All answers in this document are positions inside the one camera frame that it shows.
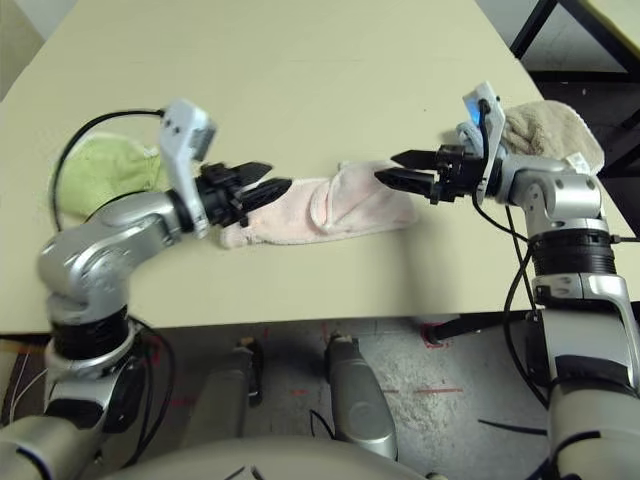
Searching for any pink towel with Ducks embroidery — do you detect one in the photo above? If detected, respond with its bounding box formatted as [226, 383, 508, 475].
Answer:
[218, 159, 419, 251]

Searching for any grey right robot leg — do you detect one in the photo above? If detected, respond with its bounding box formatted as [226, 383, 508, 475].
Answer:
[322, 334, 400, 459]

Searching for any green terry towel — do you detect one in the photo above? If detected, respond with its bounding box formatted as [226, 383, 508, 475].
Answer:
[49, 135, 169, 219]

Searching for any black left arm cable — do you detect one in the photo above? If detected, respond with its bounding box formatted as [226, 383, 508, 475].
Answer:
[49, 109, 176, 469]

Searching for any grey robot leg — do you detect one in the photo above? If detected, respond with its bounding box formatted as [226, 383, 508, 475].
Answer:
[322, 334, 400, 459]
[179, 339, 265, 449]

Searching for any beige robot torso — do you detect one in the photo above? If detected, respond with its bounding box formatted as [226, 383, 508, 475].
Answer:
[99, 434, 416, 480]

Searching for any black table leg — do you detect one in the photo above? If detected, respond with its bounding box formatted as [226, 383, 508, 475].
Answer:
[424, 312, 531, 350]

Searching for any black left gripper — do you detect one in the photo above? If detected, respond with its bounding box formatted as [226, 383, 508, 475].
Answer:
[194, 160, 292, 229]

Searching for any light blue terry towel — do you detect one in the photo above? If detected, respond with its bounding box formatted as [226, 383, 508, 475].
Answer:
[455, 122, 484, 151]

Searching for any beige terry towel with label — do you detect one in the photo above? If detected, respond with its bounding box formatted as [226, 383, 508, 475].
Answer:
[502, 99, 606, 176]

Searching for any grey left robot leg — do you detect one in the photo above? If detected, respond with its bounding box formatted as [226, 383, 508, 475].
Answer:
[179, 339, 265, 449]

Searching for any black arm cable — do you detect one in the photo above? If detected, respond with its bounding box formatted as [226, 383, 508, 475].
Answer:
[49, 109, 176, 469]
[472, 99, 551, 409]

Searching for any black-framed side table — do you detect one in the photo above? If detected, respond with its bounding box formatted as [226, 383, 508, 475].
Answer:
[509, 0, 640, 174]

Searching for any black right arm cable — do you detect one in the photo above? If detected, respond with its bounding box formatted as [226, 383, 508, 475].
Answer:
[472, 99, 551, 409]

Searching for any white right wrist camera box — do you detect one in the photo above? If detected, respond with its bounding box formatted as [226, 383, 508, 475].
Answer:
[462, 81, 506, 206]

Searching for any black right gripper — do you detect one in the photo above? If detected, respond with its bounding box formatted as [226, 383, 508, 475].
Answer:
[373, 143, 484, 204]

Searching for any black cable tie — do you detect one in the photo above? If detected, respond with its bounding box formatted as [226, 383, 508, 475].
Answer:
[477, 418, 550, 437]

